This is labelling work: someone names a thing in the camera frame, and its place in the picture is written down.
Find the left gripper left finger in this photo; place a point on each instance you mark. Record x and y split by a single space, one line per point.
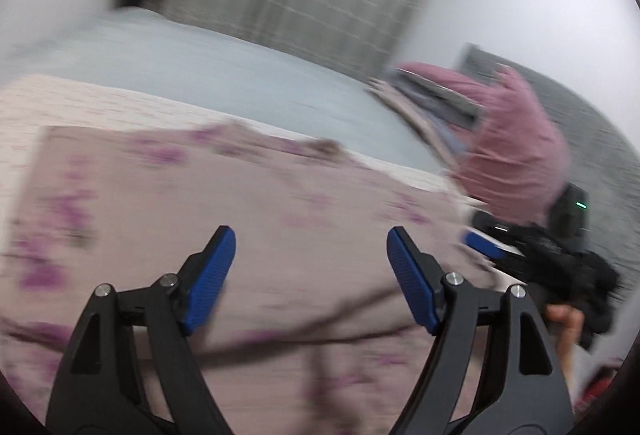
99 386

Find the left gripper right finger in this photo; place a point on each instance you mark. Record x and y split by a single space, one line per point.
521 389

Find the pink floral padded jacket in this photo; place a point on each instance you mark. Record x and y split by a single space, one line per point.
311 334

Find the right hand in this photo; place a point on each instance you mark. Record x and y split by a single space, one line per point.
570 321

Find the grey quilted headboard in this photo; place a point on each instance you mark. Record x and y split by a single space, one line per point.
603 162

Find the pink velvet pillow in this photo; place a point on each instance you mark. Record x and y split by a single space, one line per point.
517 160

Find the folded blankets stack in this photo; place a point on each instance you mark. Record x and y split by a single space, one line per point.
441 116

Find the cherry print bed sheet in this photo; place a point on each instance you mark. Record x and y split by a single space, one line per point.
32 103

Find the light blue bed blanket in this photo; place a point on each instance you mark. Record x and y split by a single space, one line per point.
140 50

